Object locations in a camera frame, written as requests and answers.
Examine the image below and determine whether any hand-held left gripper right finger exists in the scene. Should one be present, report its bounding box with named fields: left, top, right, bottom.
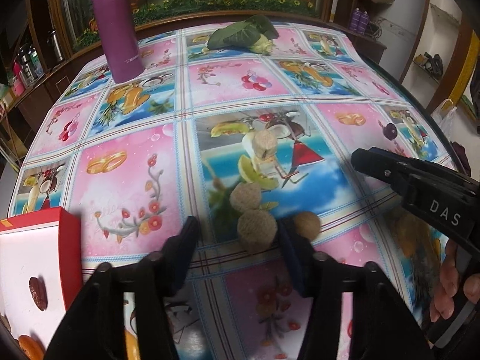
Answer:
left=277, top=217, right=436, bottom=360

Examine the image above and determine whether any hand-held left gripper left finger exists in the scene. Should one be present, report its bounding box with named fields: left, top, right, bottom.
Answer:
left=45, top=215, right=201, bottom=360

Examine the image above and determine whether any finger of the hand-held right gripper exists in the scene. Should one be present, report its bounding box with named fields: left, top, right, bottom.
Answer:
left=369, top=147, right=472, bottom=181
left=351, top=148, right=411, bottom=197

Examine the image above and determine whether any beige rough ball fruit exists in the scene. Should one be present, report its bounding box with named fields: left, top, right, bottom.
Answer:
left=237, top=210, right=279, bottom=253
left=229, top=182, right=262, bottom=214
left=253, top=131, right=278, bottom=160

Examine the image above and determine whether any red date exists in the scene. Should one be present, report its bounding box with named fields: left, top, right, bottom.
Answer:
left=29, top=277, right=48, bottom=312

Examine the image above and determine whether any red box with white inside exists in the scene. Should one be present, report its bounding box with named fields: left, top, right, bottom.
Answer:
left=0, top=207, right=82, bottom=360

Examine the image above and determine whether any orange mandarin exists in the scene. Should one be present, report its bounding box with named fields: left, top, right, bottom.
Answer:
left=17, top=335, right=46, bottom=360

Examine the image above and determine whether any person's right hand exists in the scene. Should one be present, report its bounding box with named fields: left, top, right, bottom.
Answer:
left=430, top=239, right=480, bottom=324

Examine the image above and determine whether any brown walnut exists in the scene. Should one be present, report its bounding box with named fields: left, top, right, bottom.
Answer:
left=293, top=212, right=321, bottom=241

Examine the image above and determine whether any white plastic bag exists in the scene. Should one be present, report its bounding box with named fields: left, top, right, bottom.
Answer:
left=431, top=98, right=459, bottom=136

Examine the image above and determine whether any pair of dark shoes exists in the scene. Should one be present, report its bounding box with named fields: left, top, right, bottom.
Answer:
left=413, top=52, right=445, bottom=79

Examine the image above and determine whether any green leafy vegetable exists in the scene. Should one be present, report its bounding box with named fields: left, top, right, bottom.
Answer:
left=207, top=15, right=279, bottom=55

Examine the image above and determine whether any purple thermos bottle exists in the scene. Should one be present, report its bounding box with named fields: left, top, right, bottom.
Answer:
left=90, top=0, right=145, bottom=83

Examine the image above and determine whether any row of bottles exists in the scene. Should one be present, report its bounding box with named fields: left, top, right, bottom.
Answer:
left=7, top=43, right=44, bottom=94

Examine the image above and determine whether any wooden cabinet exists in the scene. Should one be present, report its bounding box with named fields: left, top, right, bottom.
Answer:
left=0, top=0, right=100, bottom=128

